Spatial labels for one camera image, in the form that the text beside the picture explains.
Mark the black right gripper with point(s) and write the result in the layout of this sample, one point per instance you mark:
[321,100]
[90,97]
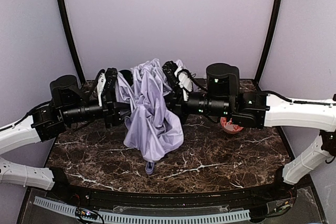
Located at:
[174,98]

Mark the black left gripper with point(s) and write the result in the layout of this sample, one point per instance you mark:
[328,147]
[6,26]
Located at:
[110,105]

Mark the lavender folding umbrella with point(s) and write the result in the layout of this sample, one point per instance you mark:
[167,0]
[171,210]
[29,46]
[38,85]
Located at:
[152,128]

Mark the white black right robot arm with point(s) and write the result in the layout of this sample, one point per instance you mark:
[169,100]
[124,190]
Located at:
[222,98]

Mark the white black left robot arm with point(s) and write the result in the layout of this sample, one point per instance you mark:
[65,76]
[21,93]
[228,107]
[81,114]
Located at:
[69,105]

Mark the black cup holder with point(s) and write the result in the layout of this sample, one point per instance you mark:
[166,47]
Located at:
[126,75]

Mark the red patterned ceramic bowl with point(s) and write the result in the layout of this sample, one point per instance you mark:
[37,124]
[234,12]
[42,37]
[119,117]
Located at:
[229,127]

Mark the small circuit board with wires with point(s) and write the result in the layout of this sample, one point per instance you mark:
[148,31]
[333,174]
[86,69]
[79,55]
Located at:
[87,216]

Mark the grey slotted cable duct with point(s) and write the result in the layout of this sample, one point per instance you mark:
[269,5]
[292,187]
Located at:
[147,215]

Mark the black front table rail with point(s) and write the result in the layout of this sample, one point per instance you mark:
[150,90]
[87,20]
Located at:
[253,197]

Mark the black left corner post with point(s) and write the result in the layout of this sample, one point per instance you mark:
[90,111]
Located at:
[70,40]

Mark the black corner post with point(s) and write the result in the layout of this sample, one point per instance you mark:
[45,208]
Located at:
[70,40]
[268,41]

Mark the black right corner post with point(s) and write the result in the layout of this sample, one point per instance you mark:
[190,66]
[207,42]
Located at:
[268,41]

